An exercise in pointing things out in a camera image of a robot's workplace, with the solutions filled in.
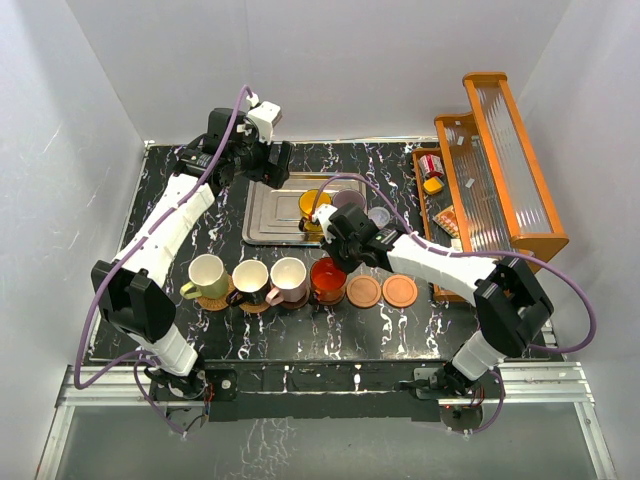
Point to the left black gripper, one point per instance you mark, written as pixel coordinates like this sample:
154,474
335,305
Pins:
273,174

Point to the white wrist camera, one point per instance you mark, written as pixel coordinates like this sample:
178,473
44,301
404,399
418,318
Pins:
322,217
264,117

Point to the red staples box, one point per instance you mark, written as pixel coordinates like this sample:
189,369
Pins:
431,166

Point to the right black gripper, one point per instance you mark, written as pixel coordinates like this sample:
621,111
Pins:
331,249

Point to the light brown wooden coaster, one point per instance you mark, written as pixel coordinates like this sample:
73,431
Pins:
363,291

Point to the black mug white inside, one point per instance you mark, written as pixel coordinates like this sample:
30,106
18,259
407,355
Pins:
251,283

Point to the aluminium frame rail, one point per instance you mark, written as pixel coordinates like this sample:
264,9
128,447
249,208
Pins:
254,389

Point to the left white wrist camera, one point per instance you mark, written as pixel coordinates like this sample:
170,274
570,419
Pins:
264,117

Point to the dark brown wooden coaster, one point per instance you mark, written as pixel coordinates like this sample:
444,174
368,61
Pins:
297,304

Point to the lilac mug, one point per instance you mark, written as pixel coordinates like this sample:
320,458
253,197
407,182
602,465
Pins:
347,196

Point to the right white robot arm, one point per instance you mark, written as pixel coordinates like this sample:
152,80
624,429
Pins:
510,304

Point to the pink mug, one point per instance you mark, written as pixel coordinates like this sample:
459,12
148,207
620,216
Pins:
288,281

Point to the orange red mug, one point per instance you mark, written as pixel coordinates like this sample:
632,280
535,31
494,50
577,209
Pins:
327,280

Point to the clear jar of paperclips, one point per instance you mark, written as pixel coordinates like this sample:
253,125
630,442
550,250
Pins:
380,216

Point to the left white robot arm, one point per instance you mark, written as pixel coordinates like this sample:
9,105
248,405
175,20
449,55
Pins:
129,289

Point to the white eraser box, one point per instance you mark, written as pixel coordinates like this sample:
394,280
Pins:
456,244

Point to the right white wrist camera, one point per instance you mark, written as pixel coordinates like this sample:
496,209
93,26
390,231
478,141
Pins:
322,217

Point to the cream yellow mug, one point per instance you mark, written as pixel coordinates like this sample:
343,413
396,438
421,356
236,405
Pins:
207,278

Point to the silver metal tray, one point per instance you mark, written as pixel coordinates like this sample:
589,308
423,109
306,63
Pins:
272,216

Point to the woven rattan coaster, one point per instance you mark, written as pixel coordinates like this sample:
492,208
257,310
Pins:
254,306
215,304

